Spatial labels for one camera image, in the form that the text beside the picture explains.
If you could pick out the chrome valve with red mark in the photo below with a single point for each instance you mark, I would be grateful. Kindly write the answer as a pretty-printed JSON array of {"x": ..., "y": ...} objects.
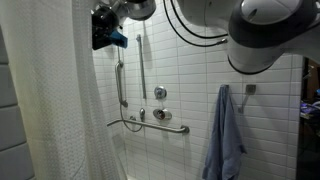
[{"x": 162, "y": 114}]

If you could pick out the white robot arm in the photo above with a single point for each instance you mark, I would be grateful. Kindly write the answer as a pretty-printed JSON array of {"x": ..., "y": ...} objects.
[{"x": 266, "y": 33}]

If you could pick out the wall mirror panel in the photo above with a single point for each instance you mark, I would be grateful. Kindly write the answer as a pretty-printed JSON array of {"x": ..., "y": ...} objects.
[{"x": 308, "y": 150}]

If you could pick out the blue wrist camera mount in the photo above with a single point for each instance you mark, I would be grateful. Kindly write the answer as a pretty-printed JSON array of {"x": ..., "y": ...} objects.
[{"x": 119, "y": 39}]

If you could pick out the white shower curtain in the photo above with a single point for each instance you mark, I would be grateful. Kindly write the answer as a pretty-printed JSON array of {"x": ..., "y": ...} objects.
[{"x": 50, "y": 100}]

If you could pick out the round chrome lever valve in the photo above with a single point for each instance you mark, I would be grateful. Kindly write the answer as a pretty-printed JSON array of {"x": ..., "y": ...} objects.
[{"x": 160, "y": 92}]

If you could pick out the tall chrome slide bar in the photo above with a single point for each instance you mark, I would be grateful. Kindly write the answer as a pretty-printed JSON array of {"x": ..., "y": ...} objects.
[{"x": 142, "y": 73}]

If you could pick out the L-shaped chrome grab bar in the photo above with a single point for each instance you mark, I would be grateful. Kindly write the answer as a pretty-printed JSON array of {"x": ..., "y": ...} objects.
[{"x": 160, "y": 127}]

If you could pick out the short chrome grab bar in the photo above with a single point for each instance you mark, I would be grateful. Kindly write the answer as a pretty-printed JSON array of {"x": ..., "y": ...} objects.
[{"x": 117, "y": 80}]

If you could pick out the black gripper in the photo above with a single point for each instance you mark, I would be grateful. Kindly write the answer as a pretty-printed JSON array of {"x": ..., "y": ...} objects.
[{"x": 105, "y": 21}]

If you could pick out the blue towel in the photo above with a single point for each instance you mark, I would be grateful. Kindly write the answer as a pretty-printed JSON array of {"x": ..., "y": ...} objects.
[{"x": 223, "y": 140}]

